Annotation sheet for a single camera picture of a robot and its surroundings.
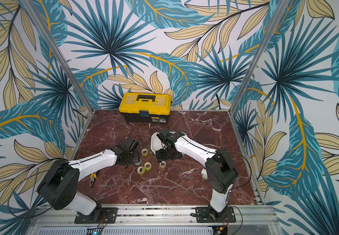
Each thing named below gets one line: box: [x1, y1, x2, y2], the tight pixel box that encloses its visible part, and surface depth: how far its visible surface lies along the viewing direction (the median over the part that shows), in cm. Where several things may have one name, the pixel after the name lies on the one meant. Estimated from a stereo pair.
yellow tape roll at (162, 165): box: [159, 160, 167, 169], surface depth 92 cm
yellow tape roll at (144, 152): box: [141, 148, 149, 157], surface depth 97 cm
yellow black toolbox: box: [118, 92, 172, 124], surface depth 102 cm
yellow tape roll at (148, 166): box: [144, 161, 153, 171], surface depth 92 cm
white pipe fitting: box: [200, 168, 209, 180], surface depth 86 cm
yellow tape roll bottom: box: [136, 165, 146, 175], surface depth 89 cm
